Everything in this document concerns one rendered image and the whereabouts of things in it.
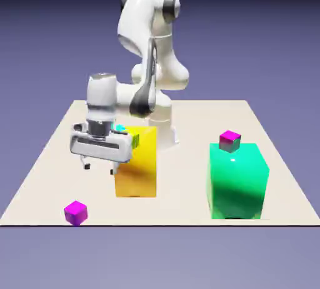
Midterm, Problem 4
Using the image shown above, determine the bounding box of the small magenta cube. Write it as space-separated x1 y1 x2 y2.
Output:
63 200 89 227
219 129 243 154

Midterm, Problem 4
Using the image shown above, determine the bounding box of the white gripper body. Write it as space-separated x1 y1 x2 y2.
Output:
69 128 134 165

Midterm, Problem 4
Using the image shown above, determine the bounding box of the large green box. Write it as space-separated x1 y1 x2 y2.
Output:
206 142 271 220

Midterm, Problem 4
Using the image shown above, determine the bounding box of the large yellow box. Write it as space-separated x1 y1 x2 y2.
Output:
114 126 158 198

